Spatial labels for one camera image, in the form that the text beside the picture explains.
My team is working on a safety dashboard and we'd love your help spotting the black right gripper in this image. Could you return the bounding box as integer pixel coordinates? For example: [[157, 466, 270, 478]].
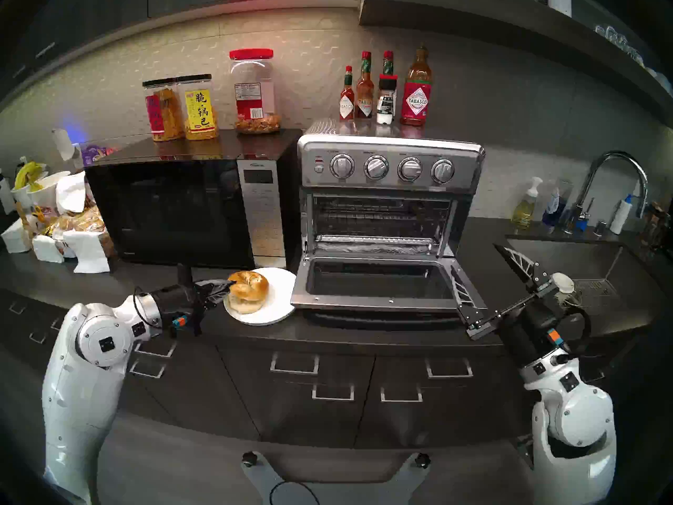
[[450, 244, 562, 370]]

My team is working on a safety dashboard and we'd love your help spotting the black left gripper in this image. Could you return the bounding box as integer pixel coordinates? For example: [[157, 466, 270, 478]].
[[151, 264, 236, 338]]

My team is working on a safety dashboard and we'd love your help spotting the dark crusted bagel half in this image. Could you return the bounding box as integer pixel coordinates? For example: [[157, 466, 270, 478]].
[[227, 270, 270, 302]]

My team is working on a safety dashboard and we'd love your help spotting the glass toaster oven door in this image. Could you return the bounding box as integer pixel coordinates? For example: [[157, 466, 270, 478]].
[[290, 254, 487, 331]]

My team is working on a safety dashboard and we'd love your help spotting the black microwave oven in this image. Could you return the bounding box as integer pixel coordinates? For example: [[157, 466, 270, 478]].
[[84, 129, 303, 270]]

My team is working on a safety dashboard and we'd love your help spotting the foil covered oven tray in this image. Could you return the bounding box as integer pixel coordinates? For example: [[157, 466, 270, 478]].
[[315, 243, 442, 256]]

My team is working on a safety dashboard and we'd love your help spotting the stainless steel toaster oven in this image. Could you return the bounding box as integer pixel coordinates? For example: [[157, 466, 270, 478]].
[[297, 117, 487, 260]]

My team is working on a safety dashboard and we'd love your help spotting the silver oven control knob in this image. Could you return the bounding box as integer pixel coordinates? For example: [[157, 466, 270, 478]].
[[329, 153, 356, 179], [430, 158, 456, 185], [363, 155, 390, 181], [396, 156, 423, 183]]

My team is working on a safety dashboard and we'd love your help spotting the paper coffee cup white lid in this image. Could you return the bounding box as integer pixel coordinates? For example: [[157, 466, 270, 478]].
[[551, 271, 579, 306]]

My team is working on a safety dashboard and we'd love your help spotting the round white plate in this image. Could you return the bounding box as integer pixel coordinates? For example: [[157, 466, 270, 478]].
[[223, 267, 298, 327]]

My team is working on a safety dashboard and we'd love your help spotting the stainless steel sink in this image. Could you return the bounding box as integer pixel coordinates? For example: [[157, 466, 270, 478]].
[[494, 236, 668, 331]]

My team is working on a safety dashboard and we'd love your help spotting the yellow liquid soap dispenser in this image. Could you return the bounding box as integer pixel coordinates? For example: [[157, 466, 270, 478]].
[[511, 177, 543, 230]]

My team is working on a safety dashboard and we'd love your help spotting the blue dish soap bottle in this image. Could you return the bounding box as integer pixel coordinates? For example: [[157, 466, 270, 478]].
[[542, 186, 563, 227]]

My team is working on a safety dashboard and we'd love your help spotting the chrome gooseneck faucet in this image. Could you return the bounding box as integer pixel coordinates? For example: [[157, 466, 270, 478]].
[[564, 150, 649, 235]]

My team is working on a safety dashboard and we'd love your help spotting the large white paper bag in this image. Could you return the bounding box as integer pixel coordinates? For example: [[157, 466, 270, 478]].
[[63, 229, 111, 274]]

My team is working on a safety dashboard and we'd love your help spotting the white bottle blue cap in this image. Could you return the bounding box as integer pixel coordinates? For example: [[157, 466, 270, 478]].
[[610, 194, 634, 235]]

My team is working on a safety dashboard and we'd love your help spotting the bagged bread loaf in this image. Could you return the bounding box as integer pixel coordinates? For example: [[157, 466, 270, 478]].
[[45, 207, 114, 257]]

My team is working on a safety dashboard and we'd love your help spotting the dark lower cabinet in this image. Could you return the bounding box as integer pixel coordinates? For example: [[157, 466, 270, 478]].
[[0, 286, 647, 452]]

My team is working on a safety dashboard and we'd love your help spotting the copper lidded jar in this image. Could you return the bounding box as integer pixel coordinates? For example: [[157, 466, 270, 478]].
[[643, 201, 663, 247]]

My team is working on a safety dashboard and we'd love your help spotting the small white paper bag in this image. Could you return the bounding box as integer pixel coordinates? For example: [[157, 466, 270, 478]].
[[33, 235, 65, 264], [1, 218, 32, 254]]

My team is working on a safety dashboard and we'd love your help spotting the white crumpled paper bag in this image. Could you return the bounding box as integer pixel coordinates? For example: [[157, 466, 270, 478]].
[[55, 171, 87, 214]]

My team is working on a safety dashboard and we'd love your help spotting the purple snack packet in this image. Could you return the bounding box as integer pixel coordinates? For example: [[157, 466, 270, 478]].
[[81, 145, 116, 167]]

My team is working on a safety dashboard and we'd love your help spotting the yellow label snack jar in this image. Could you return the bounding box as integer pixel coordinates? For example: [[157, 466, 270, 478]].
[[177, 74, 219, 140]]

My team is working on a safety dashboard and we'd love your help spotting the red label snack jar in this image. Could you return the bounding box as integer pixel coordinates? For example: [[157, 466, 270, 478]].
[[142, 79, 185, 142]]

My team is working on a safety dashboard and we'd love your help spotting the clear jar red lid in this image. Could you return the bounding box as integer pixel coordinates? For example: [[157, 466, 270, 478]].
[[229, 48, 282, 135]]

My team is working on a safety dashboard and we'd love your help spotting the yellow banana bunch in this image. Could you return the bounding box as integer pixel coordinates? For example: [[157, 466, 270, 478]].
[[13, 161, 47, 190]]

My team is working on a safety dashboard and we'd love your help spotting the large Tabasco sriracha bottle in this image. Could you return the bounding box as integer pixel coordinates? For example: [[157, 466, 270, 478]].
[[401, 45, 433, 126]]

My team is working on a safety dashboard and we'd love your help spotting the small Tabasco sauce bottle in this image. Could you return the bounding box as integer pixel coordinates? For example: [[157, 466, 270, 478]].
[[339, 66, 355, 122]]

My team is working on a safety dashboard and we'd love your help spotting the medium Tabasco sauce bottle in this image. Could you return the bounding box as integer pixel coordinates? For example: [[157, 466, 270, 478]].
[[356, 51, 375, 120]]

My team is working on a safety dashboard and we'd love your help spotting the green neck Tabasco bottle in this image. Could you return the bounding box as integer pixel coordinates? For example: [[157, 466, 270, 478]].
[[381, 50, 396, 115]]

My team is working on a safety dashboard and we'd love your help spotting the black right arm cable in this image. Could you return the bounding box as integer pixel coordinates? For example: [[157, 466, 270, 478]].
[[560, 305, 592, 358]]

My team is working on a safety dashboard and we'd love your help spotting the wire sink grid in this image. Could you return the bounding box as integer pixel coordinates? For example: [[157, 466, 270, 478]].
[[570, 278, 626, 310]]

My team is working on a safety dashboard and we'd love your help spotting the wire oven rack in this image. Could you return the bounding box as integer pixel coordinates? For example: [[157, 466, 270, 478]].
[[314, 194, 452, 245]]

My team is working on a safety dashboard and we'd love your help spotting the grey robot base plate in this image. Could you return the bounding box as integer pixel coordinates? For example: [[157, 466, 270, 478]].
[[242, 451, 432, 505]]

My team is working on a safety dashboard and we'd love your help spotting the black base cable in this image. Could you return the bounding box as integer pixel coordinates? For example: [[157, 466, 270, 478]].
[[270, 480, 319, 505]]

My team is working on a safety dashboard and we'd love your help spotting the white wall dispenser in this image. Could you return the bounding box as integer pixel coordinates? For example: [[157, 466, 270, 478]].
[[52, 129, 77, 161]]

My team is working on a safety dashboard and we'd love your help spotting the dark open wall shelf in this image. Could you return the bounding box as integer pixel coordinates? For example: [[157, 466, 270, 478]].
[[359, 0, 673, 126]]

